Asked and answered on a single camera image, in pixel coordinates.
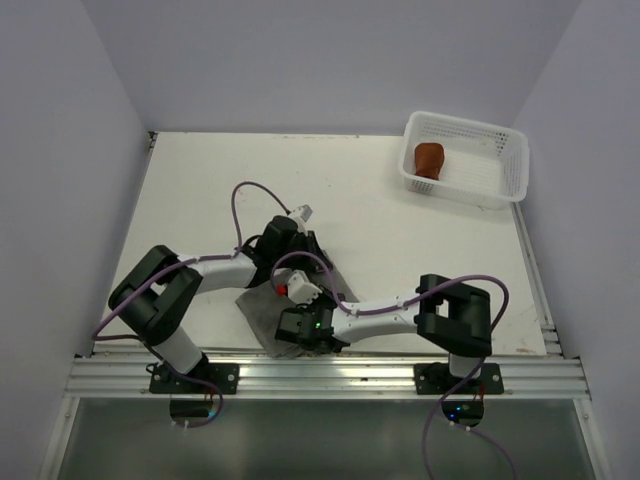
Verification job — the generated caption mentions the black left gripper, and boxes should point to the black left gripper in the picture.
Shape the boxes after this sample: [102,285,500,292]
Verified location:
[274,230,332,274]

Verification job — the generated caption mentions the grey towel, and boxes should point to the grey towel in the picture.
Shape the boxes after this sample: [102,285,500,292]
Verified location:
[235,267,359,359]

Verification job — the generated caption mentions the rust brown towel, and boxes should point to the rust brown towel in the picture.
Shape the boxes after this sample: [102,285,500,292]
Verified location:
[414,142,445,181]

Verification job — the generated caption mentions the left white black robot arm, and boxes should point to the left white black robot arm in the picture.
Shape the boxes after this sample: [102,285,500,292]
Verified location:
[108,215,333,393]

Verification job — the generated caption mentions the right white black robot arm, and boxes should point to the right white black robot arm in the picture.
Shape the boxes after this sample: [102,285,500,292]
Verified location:
[275,271,492,393]

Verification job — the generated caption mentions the white perforated plastic basket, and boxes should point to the white perforated plastic basket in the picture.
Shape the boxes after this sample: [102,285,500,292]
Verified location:
[397,111,530,210]

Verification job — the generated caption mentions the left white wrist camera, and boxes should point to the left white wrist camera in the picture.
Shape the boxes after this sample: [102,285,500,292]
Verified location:
[288,204,313,227]

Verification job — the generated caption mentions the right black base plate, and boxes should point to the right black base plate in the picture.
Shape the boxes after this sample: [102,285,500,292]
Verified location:
[413,362,505,396]

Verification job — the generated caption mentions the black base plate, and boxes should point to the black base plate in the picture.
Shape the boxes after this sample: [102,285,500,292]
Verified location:
[413,362,505,396]
[145,360,240,395]

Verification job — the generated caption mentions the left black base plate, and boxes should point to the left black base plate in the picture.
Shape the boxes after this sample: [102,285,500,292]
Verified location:
[145,360,240,395]

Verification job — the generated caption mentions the aluminium mounting rail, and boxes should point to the aluminium mounting rail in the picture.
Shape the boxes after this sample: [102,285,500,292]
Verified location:
[64,352,590,400]

